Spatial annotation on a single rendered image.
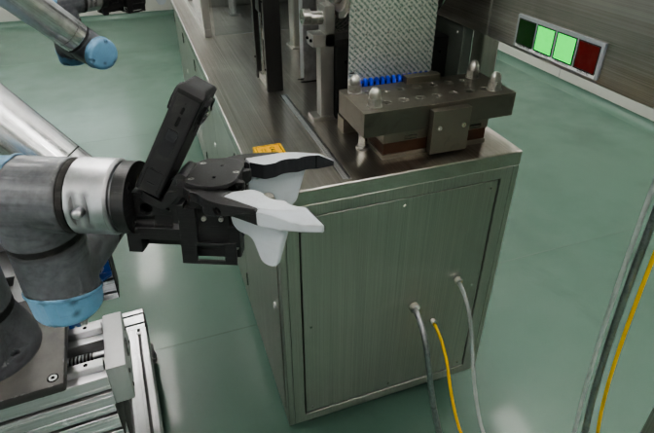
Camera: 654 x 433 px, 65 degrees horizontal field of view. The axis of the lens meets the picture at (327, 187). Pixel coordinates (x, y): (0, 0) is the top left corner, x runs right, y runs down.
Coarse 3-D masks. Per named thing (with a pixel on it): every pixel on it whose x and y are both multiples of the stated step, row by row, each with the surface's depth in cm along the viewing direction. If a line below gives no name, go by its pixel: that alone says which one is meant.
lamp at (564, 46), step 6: (558, 36) 104; (564, 36) 102; (558, 42) 104; (564, 42) 102; (570, 42) 101; (558, 48) 104; (564, 48) 103; (570, 48) 101; (558, 54) 105; (564, 54) 103; (570, 54) 102; (564, 60) 103; (570, 60) 102
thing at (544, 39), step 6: (540, 30) 108; (546, 30) 107; (552, 30) 105; (540, 36) 108; (546, 36) 107; (552, 36) 105; (540, 42) 109; (546, 42) 107; (552, 42) 106; (534, 48) 111; (540, 48) 109; (546, 48) 107
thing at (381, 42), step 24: (360, 24) 124; (384, 24) 126; (408, 24) 128; (432, 24) 130; (360, 48) 127; (384, 48) 129; (408, 48) 131; (432, 48) 134; (360, 72) 130; (384, 72) 133; (408, 72) 135
